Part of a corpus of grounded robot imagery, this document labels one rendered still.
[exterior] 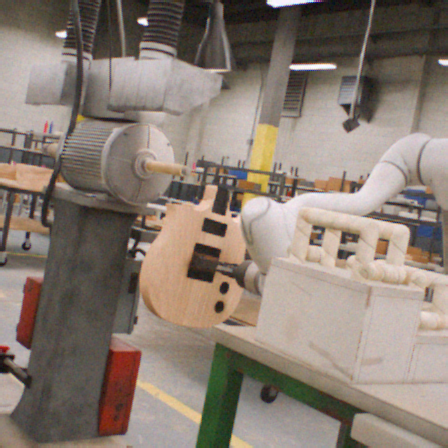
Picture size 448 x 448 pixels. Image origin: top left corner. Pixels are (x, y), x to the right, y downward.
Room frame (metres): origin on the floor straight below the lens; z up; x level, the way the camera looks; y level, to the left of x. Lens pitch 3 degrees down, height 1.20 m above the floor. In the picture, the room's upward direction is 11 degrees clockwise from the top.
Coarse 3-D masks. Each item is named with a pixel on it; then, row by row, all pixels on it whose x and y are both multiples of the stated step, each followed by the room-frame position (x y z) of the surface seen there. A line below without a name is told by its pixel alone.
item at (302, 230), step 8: (296, 224) 1.31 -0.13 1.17; (304, 224) 1.30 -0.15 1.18; (296, 232) 1.30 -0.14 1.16; (304, 232) 1.30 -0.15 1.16; (296, 240) 1.30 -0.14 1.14; (304, 240) 1.30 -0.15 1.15; (296, 248) 1.30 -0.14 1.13; (304, 248) 1.30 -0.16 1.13; (296, 256) 1.30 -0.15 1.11; (304, 256) 1.30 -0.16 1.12
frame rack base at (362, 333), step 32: (288, 288) 1.28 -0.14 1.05; (320, 288) 1.21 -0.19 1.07; (352, 288) 1.15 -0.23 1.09; (384, 288) 1.14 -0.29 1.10; (288, 320) 1.27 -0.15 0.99; (320, 320) 1.20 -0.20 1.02; (352, 320) 1.14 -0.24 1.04; (384, 320) 1.15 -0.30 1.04; (416, 320) 1.20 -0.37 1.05; (288, 352) 1.25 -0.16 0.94; (320, 352) 1.19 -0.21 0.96; (352, 352) 1.13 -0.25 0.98; (384, 352) 1.16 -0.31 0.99
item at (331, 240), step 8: (328, 232) 1.35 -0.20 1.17; (336, 232) 1.35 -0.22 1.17; (328, 240) 1.35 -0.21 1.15; (336, 240) 1.35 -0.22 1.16; (328, 248) 1.35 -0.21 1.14; (336, 248) 1.35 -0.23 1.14; (328, 256) 1.35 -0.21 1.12; (336, 256) 1.36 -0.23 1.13; (320, 264) 1.35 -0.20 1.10; (328, 264) 1.35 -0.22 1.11
